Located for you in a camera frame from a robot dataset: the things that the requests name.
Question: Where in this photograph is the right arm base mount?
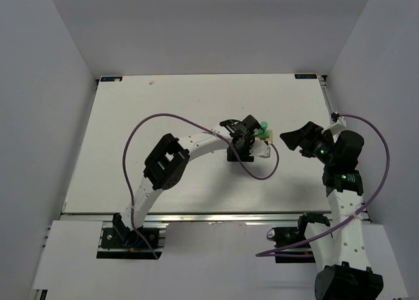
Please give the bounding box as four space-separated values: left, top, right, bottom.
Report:
266 212 331 264

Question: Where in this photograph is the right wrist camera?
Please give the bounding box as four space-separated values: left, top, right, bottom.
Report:
323 112 346 136

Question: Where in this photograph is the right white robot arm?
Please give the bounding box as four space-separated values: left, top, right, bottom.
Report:
274 122 384 299

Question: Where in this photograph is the purple cable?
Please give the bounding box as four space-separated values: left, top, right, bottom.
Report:
121 113 280 260
255 111 391 257

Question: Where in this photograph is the blue corner label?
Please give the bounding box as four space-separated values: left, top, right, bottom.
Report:
294 73 318 79
100 76 122 83

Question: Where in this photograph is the left blue corner label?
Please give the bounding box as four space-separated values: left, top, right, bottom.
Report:
100 76 122 83

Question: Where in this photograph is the green cylinder block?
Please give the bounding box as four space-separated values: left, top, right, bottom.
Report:
257 121 270 138

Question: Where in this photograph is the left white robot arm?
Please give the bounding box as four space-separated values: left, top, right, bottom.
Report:
112 115 270 241

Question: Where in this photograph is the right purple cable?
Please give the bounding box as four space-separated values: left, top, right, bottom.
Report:
255 111 391 257

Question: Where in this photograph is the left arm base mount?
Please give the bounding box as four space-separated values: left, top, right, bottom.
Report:
96 214 166 260

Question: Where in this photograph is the right blue corner label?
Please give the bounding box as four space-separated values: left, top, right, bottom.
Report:
294 73 318 79

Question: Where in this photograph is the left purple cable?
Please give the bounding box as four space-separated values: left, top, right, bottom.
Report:
121 113 280 260

